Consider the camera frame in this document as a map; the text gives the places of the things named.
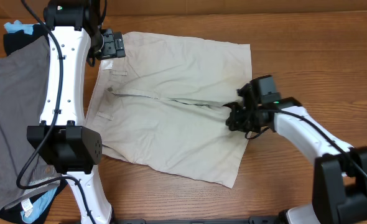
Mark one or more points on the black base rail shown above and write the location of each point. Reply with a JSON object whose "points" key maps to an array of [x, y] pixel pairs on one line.
{"points": [[199, 221]]}

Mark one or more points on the black garment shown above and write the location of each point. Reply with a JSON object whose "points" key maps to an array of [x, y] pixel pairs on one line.
{"points": [[23, 86]]}

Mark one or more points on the grey garment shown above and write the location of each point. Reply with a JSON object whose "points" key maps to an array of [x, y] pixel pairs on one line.
{"points": [[23, 87]]}

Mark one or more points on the light blue garment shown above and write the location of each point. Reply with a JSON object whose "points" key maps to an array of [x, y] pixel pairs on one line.
{"points": [[36, 208]]}

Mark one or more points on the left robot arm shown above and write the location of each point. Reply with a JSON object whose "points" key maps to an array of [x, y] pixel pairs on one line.
{"points": [[76, 39]]}

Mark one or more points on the beige cotton shorts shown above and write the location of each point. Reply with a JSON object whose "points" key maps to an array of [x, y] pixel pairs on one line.
{"points": [[165, 104]]}

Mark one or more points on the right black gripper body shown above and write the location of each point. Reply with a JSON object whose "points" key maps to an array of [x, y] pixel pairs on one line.
{"points": [[246, 121]]}

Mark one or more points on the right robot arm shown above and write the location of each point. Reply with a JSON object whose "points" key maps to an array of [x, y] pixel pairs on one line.
{"points": [[339, 192]]}

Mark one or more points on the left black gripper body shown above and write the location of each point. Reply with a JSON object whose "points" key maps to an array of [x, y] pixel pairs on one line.
{"points": [[112, 48]]}

